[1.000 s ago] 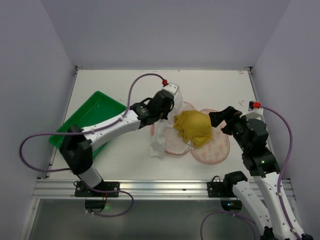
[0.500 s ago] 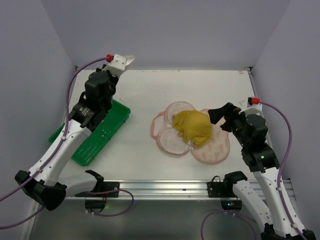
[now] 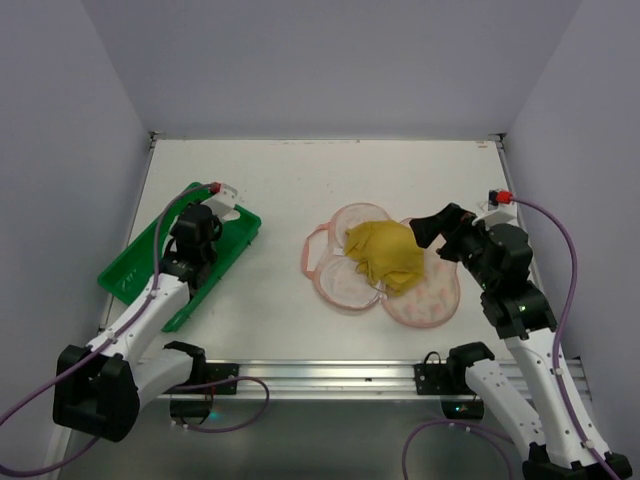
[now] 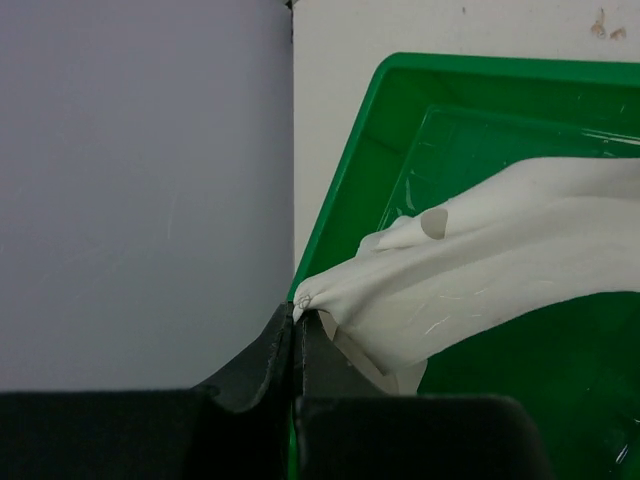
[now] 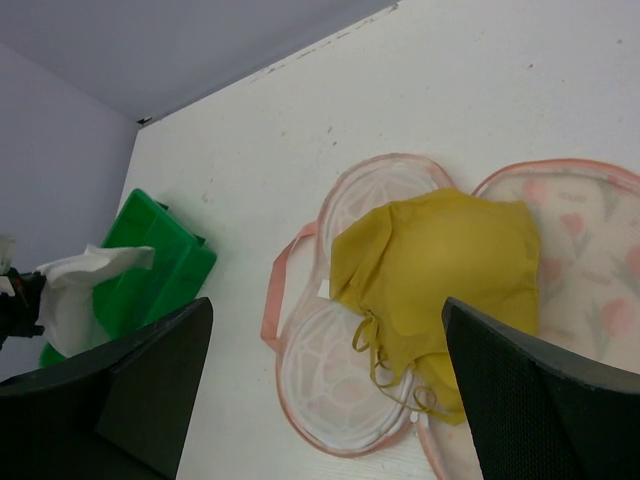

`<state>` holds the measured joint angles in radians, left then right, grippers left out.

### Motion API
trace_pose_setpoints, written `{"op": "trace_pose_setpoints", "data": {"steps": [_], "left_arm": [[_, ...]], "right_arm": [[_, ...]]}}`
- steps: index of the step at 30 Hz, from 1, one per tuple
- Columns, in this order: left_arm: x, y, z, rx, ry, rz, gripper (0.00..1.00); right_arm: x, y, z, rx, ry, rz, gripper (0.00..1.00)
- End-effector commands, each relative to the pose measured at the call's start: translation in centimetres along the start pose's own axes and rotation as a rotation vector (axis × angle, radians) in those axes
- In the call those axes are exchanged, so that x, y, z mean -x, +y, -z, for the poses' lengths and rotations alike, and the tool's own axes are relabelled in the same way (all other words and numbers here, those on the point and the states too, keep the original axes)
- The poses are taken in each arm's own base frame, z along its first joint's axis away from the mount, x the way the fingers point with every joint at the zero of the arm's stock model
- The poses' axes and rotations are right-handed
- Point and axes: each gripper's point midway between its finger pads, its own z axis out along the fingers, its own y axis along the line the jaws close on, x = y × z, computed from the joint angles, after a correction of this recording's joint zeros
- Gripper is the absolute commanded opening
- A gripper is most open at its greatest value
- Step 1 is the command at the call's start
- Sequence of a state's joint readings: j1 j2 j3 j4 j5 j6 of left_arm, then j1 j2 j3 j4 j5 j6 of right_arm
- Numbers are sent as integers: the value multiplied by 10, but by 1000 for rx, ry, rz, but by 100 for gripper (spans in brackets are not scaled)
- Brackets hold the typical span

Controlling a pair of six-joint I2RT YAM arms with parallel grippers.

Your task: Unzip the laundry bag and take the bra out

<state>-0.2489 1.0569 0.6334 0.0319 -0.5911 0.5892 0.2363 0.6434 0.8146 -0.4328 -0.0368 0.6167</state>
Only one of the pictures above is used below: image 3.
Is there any yellow bra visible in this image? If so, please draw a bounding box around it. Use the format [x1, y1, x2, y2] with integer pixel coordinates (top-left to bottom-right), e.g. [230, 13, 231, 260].
[343, 220, 425, 296]

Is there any floral pink laundry bag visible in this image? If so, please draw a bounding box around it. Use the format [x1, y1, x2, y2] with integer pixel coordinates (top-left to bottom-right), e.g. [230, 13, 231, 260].
[300, 203, 461, 328]

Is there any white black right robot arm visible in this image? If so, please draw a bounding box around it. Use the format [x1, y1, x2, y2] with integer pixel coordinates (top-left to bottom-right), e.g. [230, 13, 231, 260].
[409, 201, 633, 479]

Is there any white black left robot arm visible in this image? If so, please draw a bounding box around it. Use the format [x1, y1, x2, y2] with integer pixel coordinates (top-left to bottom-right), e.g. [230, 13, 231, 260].
[52, 203, 222, 442]

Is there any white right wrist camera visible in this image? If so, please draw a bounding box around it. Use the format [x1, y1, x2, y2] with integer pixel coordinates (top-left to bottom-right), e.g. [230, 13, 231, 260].
[472, 190, 517, 228]

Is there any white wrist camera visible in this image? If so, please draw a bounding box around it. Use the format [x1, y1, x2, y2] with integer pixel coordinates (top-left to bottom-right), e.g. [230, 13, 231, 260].
[472, 190, 517, 228]
[204, 182, 240, 223]

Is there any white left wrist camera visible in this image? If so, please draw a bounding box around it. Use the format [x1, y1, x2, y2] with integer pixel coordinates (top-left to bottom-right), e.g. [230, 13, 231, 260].
[204, 182, 240, 223]

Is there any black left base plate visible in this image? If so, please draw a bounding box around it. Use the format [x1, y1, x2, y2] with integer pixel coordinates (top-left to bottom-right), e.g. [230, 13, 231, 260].
[203, 362, 240, 396]

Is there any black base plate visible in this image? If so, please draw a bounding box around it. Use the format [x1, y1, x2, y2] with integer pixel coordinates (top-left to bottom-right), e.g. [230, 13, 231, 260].
[203, 362, 240, 396]
[413, 363, 474, 396]

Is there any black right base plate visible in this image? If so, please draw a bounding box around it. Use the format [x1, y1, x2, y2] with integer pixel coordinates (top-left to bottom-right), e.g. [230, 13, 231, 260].
[413, 363, 474, 396]

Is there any aluminium front rail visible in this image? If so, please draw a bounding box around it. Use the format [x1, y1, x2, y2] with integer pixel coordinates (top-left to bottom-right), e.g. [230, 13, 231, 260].
[149, 355, 591, 400]

